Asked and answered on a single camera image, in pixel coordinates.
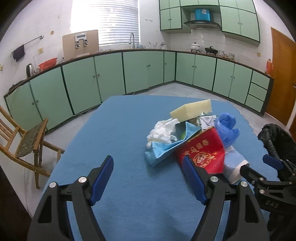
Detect dark towel on rail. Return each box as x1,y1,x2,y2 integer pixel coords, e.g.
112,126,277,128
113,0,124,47
12,45,25,62

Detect red basin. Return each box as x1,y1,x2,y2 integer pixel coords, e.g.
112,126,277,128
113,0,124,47
39,58,57,71

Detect window blinds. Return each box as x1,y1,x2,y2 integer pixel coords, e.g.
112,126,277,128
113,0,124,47
70,0,140,45

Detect electric kettle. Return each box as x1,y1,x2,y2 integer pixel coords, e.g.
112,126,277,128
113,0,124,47
26,63,35,78

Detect yellow sponge block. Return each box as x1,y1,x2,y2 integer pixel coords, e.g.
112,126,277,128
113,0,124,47
170,99,212,122

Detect black lined trash bin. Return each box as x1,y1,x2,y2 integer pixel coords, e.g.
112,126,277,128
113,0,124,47
257,123,296,182

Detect white tissue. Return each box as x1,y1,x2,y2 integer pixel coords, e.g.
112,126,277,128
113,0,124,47
147,118,180,149

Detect brown board with dispensers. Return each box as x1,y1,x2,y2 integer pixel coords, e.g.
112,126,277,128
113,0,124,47
62,30,99,61

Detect range hood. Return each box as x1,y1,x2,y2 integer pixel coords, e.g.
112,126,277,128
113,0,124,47
185,20,222,31

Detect blue table mat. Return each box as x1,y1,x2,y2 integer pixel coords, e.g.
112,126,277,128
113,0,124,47
41,94,280,241

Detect blue box on hood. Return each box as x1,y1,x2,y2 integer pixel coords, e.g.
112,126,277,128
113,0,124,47
195,9,211,21

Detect wooden chair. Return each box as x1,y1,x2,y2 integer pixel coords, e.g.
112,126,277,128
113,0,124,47
1,108,65,189

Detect black wok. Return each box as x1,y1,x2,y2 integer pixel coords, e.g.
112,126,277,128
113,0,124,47
205,46,218,56

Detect red snack packet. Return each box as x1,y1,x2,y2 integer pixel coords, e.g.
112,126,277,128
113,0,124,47
174,127,225,174

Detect white cooking pot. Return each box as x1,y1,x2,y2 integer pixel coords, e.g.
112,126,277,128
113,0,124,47
190,43,201,53

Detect orange thermos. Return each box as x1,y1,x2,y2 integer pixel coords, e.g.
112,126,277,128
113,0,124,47
265,59,273,75

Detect blue plastic bag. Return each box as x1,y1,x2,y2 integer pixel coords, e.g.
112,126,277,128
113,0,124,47
214,113,240,149

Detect green lower kitchen cabinets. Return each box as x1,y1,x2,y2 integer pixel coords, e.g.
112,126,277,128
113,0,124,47
4,50,274,130

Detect white printed wrapper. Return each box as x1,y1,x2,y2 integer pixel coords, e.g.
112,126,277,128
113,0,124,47
198,115,217,130

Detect green upper wall cabinets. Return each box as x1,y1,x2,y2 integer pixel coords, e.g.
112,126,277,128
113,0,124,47
159,0,260,46

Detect kitchen faucet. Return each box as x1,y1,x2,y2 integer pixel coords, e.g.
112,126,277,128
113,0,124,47
129,33,135,49

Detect wooden door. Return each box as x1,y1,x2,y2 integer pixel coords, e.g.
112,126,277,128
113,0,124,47
266,28,295,126

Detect wall towel rail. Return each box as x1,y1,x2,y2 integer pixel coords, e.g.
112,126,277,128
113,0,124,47
11,35,44,55

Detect light blue paper bag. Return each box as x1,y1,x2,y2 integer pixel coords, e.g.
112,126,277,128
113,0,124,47
144,121,201,167

